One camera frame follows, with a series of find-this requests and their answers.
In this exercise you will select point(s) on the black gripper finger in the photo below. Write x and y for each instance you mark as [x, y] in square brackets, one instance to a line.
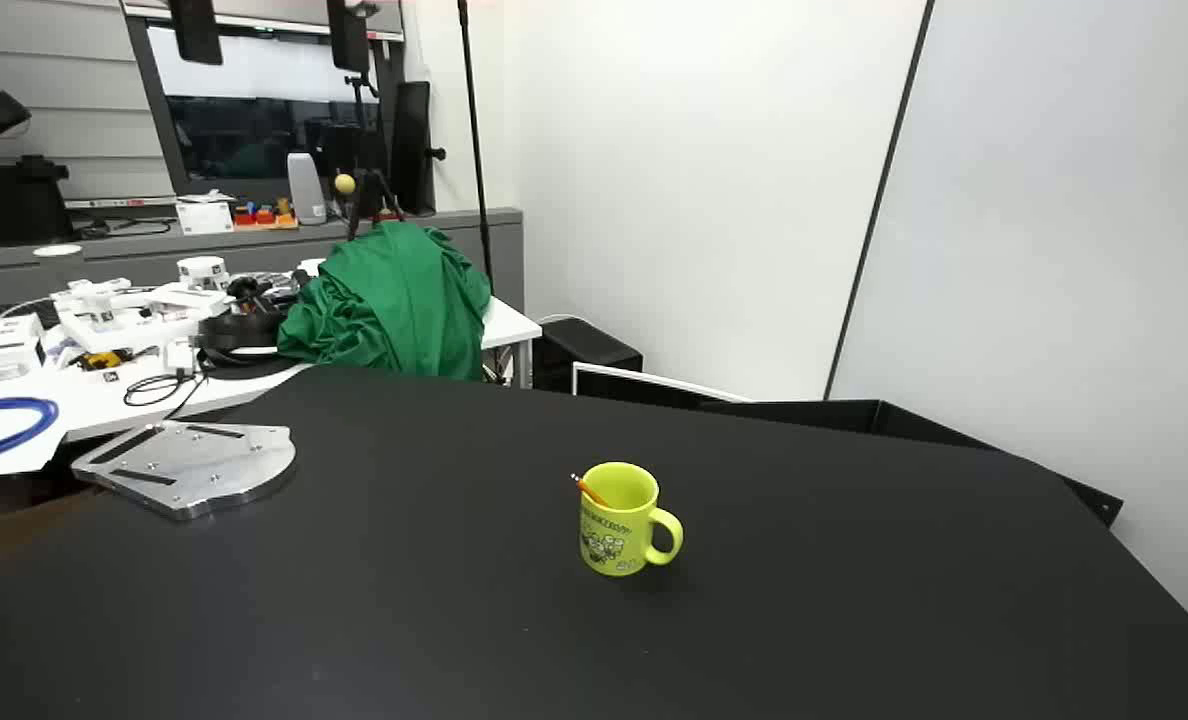
[199, 31]
[350, 35]

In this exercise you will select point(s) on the yellow-green mug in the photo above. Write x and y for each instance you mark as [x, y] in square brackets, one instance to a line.
[615, 538]

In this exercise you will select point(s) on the large black-framed screen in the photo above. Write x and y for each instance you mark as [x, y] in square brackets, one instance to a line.
[254, 122]

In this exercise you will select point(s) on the black speaker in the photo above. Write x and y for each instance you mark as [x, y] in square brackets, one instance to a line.
[414, 144]

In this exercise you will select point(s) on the yellow ball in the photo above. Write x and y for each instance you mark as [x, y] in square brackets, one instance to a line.
[344, 185]

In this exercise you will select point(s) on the black tripod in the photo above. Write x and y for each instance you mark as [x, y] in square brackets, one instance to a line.
[376, 185]

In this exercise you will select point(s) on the white bottle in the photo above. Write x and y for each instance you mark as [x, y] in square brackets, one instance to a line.
[307, 185]

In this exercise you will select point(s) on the thin black vertical pole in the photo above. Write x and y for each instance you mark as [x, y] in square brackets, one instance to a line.
[474, 134]

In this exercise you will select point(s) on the white container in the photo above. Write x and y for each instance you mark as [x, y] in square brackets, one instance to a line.
[200, 215]

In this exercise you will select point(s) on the grey counter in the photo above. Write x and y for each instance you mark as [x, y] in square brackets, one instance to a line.
[112, 260]

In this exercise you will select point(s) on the black machine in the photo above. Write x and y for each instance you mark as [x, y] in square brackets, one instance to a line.
[6, 195]

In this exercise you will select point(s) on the green cloth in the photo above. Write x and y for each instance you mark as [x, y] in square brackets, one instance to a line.
[393, 301]

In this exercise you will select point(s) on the white plastic parts pile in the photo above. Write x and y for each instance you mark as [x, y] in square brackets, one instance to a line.
[126, 307]

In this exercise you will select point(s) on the black round headset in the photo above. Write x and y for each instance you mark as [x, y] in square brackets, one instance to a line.
[239, 341]

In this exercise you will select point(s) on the white cluttered table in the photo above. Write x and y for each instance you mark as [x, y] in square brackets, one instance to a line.
[84, 398]

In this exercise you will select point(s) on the black box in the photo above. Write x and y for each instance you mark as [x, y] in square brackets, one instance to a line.
[584, 351]

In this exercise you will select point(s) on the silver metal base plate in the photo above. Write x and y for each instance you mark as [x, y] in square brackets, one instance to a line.
[204, 467]

